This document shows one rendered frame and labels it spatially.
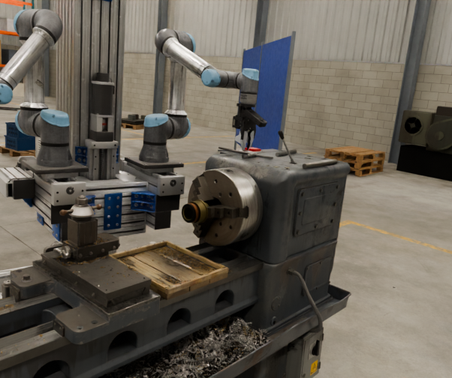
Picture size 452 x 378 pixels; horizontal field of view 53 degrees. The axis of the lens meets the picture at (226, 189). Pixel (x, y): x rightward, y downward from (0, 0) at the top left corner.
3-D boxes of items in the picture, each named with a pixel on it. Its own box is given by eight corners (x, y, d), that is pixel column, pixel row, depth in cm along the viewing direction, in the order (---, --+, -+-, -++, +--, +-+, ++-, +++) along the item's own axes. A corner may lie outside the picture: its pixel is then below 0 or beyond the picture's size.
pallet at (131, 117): (137, 124, 1456) (137, 112, 1447) (158, 127, 1426) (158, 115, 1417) (113, 126, 1348) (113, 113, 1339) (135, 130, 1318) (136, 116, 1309)
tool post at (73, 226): (87, 237, 156) (87, 209, 153) (99, 244, 151) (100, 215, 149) (67, 241, 150) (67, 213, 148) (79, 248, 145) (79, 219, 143)
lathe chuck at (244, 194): (197, 224, 205) (209, 157, 195) (248, 254, 186) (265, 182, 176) (182, 227, 199) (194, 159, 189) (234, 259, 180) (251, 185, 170)
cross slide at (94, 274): (78, 250, 168) (79, 238, 167) (151, 292, 141) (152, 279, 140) (34, 260, 156) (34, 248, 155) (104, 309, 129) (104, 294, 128)
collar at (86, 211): (85, 209, 154) (85, 200, 153) (98, 215, 149) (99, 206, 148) (64, 212, 148) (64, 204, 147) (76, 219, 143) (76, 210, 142)
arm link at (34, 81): (34, 139, 196) (33, 6, 184) (12, 135, 203) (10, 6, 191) (57, 138, 206) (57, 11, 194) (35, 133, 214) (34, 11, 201)
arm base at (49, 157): (31, 160, 202) (31, 139, 200) (66, 160, 211) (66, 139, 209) (42, 167, 190) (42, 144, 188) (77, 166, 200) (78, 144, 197)
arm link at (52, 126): (52, 144, 190) (52, 112, 187) (31, 139, 197) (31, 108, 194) (75, 142, 201) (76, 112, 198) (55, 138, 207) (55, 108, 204)
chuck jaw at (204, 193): (212, 202, 189) (202, 176, 191) (220, 197, 185) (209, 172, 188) (193, 206, 180) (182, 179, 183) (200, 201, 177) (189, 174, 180)
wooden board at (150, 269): (166, 248, 194) (167, 239, 194) (227, 277, 171) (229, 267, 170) (105, 265, 173) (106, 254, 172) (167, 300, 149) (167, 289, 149)
